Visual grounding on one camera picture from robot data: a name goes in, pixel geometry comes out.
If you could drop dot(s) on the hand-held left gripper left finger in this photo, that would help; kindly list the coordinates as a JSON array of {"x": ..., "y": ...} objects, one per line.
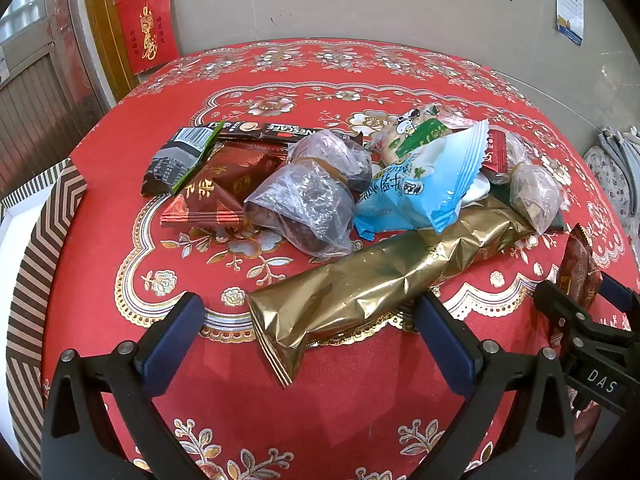
[{"x": 172, "y": 340}]

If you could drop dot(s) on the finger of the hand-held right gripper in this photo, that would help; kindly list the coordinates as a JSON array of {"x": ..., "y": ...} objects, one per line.
[
  {"x": 555, "y": 305},
  {"x": 617, "y": 291}
]

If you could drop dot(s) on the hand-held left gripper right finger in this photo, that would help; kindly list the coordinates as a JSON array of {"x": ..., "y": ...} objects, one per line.
[{"x": 442, "y": 350}]

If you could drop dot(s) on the red-brown snack packet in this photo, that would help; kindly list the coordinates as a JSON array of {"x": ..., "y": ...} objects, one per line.
[{"x": 580, "y": 265}]

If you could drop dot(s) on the dark green packet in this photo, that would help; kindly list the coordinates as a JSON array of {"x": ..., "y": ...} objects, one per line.
[{"x": 559, "y": 221}]

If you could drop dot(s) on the long gold foil packet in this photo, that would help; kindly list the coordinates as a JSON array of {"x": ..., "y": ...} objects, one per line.
[{"x": 350, "y": 290}]

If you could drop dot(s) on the clear bag of nuts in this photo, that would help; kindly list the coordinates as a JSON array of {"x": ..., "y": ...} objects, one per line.
[{"x": 535, "y": 195}]

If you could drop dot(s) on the striped cardboard box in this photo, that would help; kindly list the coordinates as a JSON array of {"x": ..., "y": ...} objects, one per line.
[{"x": 30, "y": 280}]

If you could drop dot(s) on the dark red snack packet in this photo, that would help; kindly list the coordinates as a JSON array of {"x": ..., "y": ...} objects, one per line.
[{"x": 215, "y": 190}]

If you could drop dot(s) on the blue white snack packet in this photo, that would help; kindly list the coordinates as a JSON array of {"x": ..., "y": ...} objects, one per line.
[{"x": 400, "y": 200}]

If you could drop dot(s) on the black green snack packet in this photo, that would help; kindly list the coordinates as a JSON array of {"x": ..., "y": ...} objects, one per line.
[{"x": 170, "y": 160}]

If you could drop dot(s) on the large clear bag of dates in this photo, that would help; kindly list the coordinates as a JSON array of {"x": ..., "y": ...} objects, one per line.
[{"x": 295, "y": 205}]

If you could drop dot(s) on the green white cake packet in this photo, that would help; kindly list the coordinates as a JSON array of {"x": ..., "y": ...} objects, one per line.
[{"x": 410, "y": 135}]

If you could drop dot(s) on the small clear bag of dates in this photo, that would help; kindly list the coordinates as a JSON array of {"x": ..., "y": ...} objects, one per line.
[{"x": 330, "y": 152}]

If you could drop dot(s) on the dark coffee stick sachet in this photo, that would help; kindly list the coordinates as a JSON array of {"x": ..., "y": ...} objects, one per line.
[{"x": 270, "y": 132}]

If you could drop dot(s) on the red floral tablecloth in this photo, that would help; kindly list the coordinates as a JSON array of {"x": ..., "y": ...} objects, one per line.
[{"x": 350, "y": 410}]

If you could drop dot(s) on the grey patterned chair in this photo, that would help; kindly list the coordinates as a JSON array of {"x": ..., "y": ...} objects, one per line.
[{"x": 607, "y": 170}]

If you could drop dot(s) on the small bright red packet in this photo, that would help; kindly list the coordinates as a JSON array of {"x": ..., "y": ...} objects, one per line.
[{"x": 497, "y": 152}]

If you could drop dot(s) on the metal shutter door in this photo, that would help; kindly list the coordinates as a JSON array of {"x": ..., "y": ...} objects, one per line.
[{"x": 40, "y": 110}]

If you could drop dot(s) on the red vertical couplet strip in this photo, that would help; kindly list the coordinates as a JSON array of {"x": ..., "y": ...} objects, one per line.
[{"x": 65, "y": 35}]

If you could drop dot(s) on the wall calendar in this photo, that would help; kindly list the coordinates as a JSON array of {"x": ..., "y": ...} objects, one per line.
[{"x": 570, "y": 0}]

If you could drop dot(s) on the red gold wall poster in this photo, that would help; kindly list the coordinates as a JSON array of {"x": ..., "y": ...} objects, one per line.
[{"x": 147, "y": 30}]

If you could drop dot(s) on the golden door frame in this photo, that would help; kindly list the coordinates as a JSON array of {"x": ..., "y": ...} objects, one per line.
[{"x": 102, "y": 20}]

